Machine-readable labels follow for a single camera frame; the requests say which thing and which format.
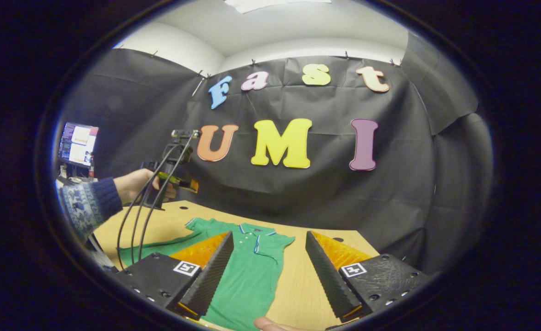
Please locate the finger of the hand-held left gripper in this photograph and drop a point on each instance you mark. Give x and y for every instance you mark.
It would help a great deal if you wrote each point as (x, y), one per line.
(190, 185)

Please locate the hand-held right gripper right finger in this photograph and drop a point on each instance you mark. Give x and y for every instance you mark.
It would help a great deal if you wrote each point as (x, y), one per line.
(330, 280)

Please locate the computer monitor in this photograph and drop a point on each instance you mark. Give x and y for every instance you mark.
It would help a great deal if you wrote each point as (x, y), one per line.
(78, 145)

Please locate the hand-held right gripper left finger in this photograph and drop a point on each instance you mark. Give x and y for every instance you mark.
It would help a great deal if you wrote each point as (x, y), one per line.
(208, 280)

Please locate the green T-shirt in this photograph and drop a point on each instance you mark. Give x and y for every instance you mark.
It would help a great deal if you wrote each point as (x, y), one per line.
(252, 276)

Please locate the black backdrop cloth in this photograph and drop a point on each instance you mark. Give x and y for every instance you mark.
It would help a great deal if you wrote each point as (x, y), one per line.
(298, 197)

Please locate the white ceiling light panel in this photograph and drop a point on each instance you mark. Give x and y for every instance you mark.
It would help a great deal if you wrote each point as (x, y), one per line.
(275, 4)

